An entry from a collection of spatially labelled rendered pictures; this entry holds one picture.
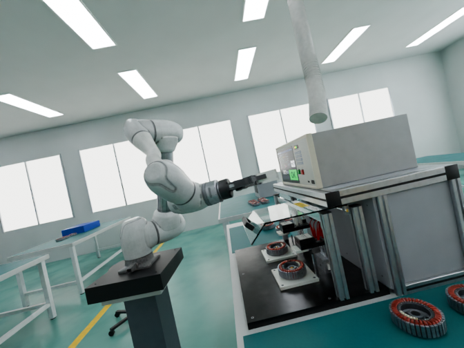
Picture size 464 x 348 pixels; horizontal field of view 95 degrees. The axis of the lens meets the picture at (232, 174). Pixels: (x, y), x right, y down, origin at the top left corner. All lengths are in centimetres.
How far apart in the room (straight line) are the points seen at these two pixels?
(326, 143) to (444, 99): 776
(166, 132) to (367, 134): 95
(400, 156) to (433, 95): 737
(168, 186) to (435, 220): 85
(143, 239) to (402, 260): 118
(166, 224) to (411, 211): 117
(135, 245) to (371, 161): 120
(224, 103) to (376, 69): 427
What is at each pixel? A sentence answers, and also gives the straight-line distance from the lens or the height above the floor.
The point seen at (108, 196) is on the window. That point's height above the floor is 132.
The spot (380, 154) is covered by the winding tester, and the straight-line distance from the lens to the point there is 95.
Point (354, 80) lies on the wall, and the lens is 710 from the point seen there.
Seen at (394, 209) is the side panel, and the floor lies 101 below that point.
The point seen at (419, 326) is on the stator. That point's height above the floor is 78.
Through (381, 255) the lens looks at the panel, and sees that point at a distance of 88.
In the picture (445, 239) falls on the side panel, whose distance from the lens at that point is 100.
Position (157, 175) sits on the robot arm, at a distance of 65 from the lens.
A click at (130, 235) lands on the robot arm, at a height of 102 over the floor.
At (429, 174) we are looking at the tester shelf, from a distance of 92.
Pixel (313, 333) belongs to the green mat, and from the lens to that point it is 78.
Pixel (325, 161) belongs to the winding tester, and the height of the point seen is 121.
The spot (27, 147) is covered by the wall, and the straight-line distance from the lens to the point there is 745.
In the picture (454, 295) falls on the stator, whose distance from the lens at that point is 90.
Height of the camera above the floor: 124
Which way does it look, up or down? level
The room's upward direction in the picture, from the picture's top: 12 degrees counter-clockwise
